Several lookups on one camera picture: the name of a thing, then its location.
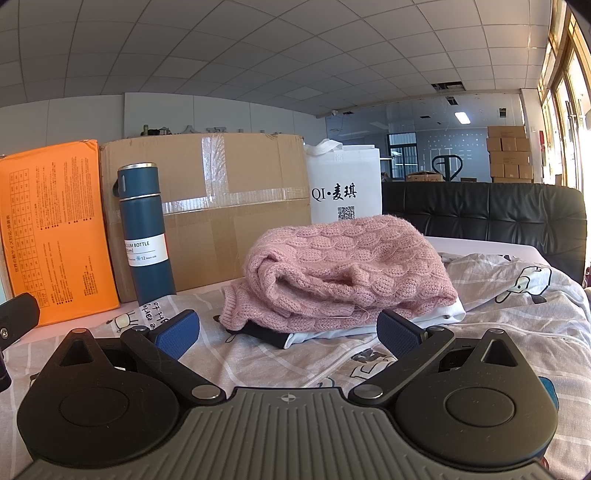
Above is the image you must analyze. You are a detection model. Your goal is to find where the pink knit sweater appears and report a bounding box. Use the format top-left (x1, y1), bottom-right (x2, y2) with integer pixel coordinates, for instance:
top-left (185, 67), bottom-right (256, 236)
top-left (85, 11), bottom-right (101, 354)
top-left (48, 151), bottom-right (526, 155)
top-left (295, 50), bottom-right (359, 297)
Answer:
top-left (219, 215), bottom-right (458, 334)

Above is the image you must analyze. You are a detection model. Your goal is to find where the window with wooden frame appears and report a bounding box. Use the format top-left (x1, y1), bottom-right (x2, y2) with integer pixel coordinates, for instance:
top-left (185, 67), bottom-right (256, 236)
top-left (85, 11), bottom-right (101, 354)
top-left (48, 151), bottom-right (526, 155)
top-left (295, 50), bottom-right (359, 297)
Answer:
top-left (538, 14), bottom-right (591, 190)

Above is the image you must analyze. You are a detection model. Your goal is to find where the white tote bag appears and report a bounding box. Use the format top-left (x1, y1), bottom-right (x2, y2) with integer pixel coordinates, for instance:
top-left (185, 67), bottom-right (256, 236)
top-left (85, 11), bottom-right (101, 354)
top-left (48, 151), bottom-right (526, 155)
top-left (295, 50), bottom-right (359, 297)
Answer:
top-left (305, 138), bottom-right (384, 226)

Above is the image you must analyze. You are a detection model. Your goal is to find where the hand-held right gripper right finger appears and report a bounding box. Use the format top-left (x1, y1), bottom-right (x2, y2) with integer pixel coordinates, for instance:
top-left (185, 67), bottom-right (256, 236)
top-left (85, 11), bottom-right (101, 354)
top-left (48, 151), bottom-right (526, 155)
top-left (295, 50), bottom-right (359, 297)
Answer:
top-left (348, 310), bottom-right (539, 409)

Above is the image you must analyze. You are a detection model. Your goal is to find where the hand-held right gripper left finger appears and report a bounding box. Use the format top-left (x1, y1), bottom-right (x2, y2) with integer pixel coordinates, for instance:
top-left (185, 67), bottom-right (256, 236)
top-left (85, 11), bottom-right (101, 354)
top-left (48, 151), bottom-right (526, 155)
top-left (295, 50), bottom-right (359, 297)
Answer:
top-left (44, 310), bottom-right (227, 408)

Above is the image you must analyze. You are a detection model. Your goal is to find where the black pallet jack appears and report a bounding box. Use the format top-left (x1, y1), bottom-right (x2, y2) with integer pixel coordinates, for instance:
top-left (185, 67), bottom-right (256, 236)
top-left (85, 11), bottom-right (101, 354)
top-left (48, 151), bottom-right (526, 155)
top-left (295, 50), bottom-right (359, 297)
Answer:
top-left (431, 154), bottom-right (464, 184)

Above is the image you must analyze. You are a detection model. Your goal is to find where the stack of cardboard boxes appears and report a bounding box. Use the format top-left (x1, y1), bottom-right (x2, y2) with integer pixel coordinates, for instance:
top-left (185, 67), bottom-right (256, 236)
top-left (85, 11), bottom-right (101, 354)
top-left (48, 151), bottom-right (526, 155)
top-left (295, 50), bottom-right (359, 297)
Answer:
top-left (486, 126), bottom-right (536, 184)

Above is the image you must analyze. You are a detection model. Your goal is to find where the large taped cardboard box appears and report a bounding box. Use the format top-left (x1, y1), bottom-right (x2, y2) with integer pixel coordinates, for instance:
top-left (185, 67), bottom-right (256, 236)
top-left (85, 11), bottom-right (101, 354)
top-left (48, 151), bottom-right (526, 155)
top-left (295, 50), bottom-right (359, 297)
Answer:
top-left (99, 133), bottom-right (312, 304)

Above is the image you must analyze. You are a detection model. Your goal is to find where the orange printed box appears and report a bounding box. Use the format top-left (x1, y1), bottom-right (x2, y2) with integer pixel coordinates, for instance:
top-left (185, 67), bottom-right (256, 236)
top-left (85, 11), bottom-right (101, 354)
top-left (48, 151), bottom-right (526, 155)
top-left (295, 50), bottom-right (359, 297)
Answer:
top-left (0, 140), bottom-right (122, 328)

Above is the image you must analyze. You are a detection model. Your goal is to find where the dark blue vacuum bottle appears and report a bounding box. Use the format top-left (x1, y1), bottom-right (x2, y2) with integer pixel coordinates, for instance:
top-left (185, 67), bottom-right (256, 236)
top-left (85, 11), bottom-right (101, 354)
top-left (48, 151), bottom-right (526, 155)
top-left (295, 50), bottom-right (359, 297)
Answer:
top-left (112, 162), bottom-right (178, 308)

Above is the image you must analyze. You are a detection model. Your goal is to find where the black leather sofa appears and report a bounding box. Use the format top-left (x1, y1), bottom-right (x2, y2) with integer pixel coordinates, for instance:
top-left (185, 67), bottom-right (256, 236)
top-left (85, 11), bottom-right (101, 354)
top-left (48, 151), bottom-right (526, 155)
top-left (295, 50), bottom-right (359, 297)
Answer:
top-left (381, 181), bottom-right (588, 287)

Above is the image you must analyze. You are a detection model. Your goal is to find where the white folded garment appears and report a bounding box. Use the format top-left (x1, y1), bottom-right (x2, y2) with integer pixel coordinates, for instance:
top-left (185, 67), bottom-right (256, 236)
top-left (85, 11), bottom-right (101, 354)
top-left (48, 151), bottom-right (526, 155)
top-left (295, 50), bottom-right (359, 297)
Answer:
top-left (284, 299), bottom-right (466, 350)

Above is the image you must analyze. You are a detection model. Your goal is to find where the black folded garment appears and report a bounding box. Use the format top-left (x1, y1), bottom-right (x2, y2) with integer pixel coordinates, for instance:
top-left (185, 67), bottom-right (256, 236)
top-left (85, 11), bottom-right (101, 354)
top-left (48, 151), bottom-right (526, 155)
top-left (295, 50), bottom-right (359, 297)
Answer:
top-left (225, 320), bottom-right (290, 350)

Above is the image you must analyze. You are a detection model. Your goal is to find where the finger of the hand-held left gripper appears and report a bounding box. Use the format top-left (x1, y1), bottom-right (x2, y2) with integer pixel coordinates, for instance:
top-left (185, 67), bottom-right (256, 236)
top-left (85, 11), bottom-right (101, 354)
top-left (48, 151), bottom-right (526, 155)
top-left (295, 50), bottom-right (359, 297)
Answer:
top-left (0, 293), bottom-right (41, 345)

